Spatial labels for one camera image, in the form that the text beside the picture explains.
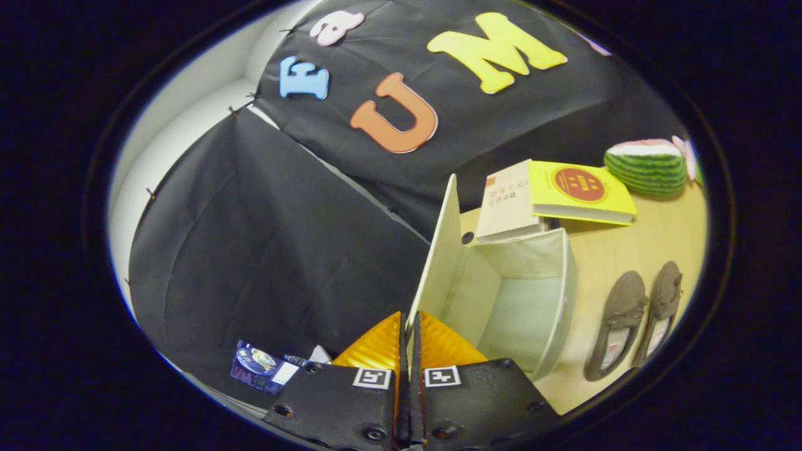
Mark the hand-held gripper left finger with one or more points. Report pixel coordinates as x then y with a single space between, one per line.
338 407

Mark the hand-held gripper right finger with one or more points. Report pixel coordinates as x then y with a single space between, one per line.
482 407

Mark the grey-green fabric storage box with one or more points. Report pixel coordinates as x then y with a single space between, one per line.
520 300

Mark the brown fuzzy shoe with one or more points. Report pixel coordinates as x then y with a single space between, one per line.
667 291
626 300

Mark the white panel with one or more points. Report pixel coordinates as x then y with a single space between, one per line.
321 355

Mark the blue printed packet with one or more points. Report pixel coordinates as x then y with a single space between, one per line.
257 366

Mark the beige book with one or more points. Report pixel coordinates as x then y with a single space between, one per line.
504 207

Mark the yellow book with red circle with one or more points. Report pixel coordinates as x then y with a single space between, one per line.
579 188

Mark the watermelon slice plush toy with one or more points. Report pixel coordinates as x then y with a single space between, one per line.
648 169

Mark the pink and green plush toy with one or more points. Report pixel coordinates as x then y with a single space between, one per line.
688 160

